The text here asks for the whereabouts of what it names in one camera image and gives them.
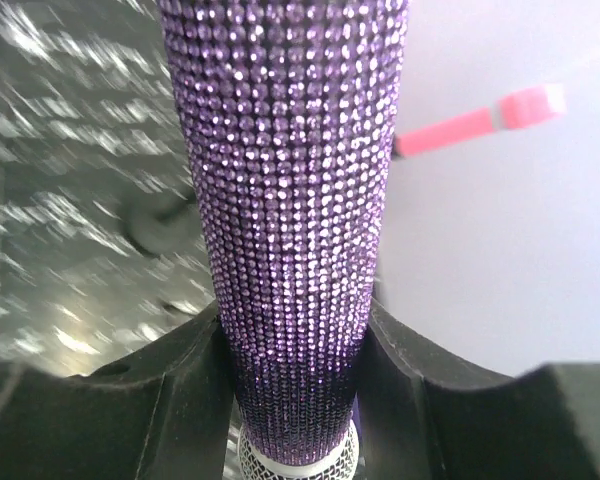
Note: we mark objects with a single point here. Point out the pink microphone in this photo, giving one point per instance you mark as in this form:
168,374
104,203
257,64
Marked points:
519,110

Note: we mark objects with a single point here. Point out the black left-edge clip stand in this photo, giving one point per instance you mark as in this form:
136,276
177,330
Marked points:
159,224

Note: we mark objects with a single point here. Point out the purple glitter microphone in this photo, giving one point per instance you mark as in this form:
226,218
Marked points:
288,111

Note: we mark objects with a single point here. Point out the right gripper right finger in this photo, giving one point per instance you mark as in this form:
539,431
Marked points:
429,414

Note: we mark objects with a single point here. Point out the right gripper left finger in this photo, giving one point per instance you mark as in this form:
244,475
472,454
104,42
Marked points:
162,412

